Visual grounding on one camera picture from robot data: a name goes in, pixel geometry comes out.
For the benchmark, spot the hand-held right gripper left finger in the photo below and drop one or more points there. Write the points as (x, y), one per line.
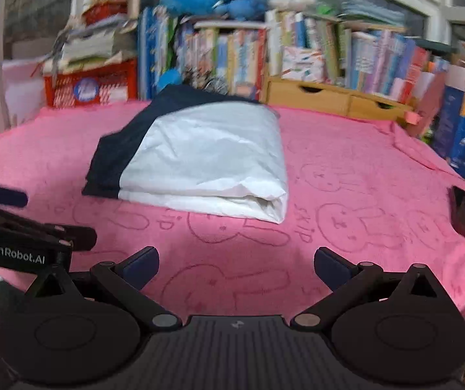
(143, 266)

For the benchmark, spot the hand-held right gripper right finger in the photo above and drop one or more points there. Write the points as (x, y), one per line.
(330, 267)

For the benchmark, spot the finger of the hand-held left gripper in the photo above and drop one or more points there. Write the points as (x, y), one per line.
(1, 197)
(74, 236)

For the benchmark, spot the navy and white jacket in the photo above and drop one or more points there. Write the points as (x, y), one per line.
(212, 154)

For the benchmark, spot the pink rabbit print blanket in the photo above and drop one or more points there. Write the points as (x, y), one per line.
(338, 162)

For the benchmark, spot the red plastic crate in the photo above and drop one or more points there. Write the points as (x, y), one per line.
(110, 85)

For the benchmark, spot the wooden drawer organizer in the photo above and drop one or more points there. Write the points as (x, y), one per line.
(330, 97)

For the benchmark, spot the stack of paper workbooks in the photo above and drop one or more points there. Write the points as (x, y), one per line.
(90, 44)

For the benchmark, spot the blue and white carton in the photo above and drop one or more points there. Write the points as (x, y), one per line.
(450, 113)

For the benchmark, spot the black model bicycle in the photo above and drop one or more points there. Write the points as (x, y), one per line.
(212, 83)

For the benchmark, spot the white label printer box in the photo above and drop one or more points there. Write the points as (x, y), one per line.
(302, 63)

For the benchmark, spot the red plastic basket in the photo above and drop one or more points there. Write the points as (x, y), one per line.
(106, 10)

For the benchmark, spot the row of upright books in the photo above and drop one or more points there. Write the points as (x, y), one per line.
(379, 57)

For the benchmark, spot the stack of light blue booklets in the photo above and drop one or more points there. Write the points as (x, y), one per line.
(372, 12)

